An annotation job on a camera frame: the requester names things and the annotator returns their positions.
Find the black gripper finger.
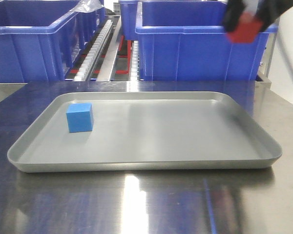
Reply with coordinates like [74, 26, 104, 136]
[222, 0, 246, 32]
[256, 0, 293, 32]

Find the red cube block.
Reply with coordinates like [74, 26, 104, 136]
[227, 12, 263, 43]

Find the blue cube block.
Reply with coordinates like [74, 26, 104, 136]
[66, 102, 94, 133]

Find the large blue bin right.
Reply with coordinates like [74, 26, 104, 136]
[135, 0, 277, 81]

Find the large blue bin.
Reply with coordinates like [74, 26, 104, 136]
[135, 0, 277, 81]
[0, 0, 79, 83]

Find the blue bin rear centre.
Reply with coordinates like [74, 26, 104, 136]
[119, 0, 205, 43]

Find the clear plastic bag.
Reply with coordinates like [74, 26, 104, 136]
[72, 0, 104, 13]

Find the grey metal tray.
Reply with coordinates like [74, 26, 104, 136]
[7, 92, 282, 173]

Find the large blue bin left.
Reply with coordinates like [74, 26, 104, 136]
[0, 0, 79, 83]

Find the white roller conveyor rail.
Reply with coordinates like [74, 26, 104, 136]
[73, 19, 113, 81]

